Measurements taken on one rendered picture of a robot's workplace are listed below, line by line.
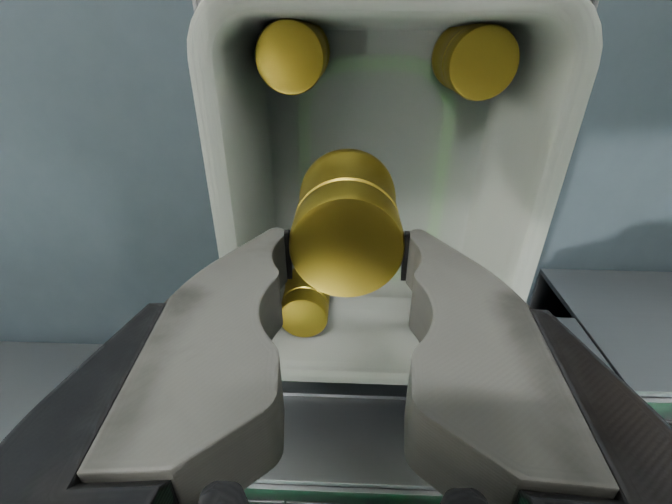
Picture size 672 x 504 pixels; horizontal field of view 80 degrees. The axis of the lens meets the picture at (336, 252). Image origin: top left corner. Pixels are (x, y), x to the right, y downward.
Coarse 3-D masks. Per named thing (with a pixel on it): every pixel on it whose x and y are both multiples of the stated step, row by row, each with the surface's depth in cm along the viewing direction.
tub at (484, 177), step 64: (256, 0) 16; (320, 0) 16; (384, 0) 16; (448, 0) 16; (512, 0) 16; (576, 0) 16; (192, 64) 17; (384, 64) 23; (576, 64) 17; (256, 128) 23; (320, 128) 25; (384, 128) 25; (448, 128) 25; (512, 128) 22; (576, 128) 18; (256, 192) 24; (448, 192) 27; (512, 192) 22; (512, 256) 22; (384, 320) 30; (384, 384) 27
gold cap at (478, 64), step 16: (448, 32) 22; (464, 32) 19; (480, 32) 19; (496, 32) 19; (448, 48) 20; (464, 48) 19; (480, 48) 19; (496, 48) 19; (512, 48) 19; (432, 64) 23; (448, 64) 19; (464, 64) 19; (480, 64) 19; (496, 64) 19; (512, 64) 19; (448, 80) 20; (464, 80) 20; (480, 80) 20; (496, 80) 20; (464, 96) 20; (480, 96) 20
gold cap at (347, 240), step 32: (320, 160) 14; (352, 160) 14; (320, 192) 11; (352, 192) 11; (384, 192) 12; (320, 224) 11; (352, 224) 11; (384, 224) 11; (320, 256) 12; (352, 256) 12; (384, 256) 12; (320, 288) 12; (352, 288) 12
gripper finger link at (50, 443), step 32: (96, 352) 7; (128, 352) 7; (64, 384) 7; (96, 384) 7; (32, 416) 6; (64, 416) 6; (96, 416) 6; (0, 448) 6; (32, 448) 6; (64, 448) 6; (0, 480) 5; (32, 480) 5; (64, 480) 5; (160, 480) 6
